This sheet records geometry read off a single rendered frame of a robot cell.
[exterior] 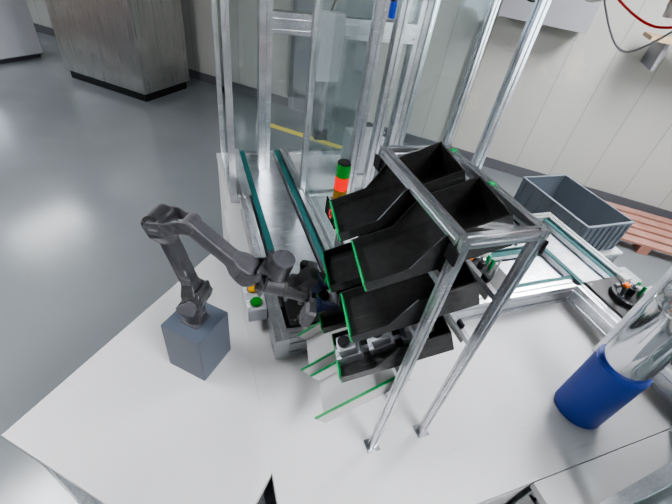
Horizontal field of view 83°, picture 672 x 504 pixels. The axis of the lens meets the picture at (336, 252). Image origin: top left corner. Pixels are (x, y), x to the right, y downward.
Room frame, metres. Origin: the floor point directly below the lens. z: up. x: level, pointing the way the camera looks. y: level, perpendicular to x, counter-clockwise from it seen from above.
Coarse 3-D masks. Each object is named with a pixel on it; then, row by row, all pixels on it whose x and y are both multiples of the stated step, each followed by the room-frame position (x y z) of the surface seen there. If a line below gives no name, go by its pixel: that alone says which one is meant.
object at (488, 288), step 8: (472, 264) 0.69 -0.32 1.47; (432, 272) 0.54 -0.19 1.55; (472, 272) 0.67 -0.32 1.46; (480, 272) 0.66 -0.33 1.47; (480, 280) 0.64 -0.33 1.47; (488, 288) 0.62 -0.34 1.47; (456, 320) 0.66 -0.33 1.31; (456, 328) 0.64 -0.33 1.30; (464, 336) 0.61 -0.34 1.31; (392, 368) 0.55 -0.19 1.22
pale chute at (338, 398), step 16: (336, 368) 0.63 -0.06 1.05; (320, 384) 0.61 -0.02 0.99; (336, 384) 0.59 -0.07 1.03; (352, 384) 0.58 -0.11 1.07; (368, 384) 0.57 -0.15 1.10; (384, 384) 0.53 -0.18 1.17; (336, 400) 0.55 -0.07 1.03; (352, 400) 0.51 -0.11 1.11; (368, 400) 0.52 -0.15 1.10; (320, 416) 0.49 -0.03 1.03; (336, 416) 0.50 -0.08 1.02
